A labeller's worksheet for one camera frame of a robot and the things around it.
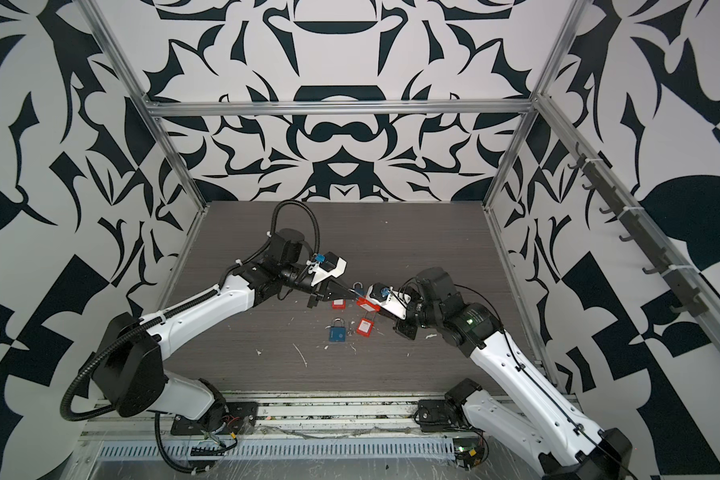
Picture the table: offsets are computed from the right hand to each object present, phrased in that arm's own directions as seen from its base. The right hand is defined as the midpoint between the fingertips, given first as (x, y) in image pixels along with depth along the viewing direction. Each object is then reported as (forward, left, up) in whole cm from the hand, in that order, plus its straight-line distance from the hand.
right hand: (384, 305), depth 72 cm
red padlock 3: (+2, +5, -18) cm, 19 cm away
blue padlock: (+1, +13, -18) cm, 23 cm away
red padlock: (-1, +5, +4) cm, 6 cm away
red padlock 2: (+9, +13, -18) cm, 23 cm away
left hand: (+3, +6, +4) cm, 8 cm away
